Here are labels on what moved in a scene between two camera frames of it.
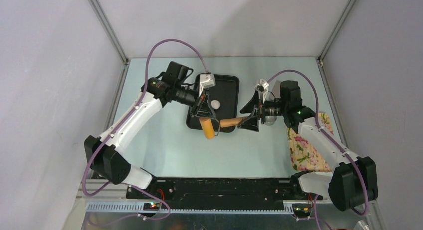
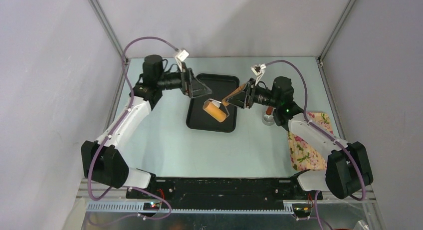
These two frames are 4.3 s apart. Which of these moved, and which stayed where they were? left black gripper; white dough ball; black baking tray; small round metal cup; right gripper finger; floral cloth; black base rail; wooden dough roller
Moved: right gripper finger; wooden dough roller; left black gripper
Stayed: floral cloth; small round metal cup; black base rail; white dough ball; black baking tray
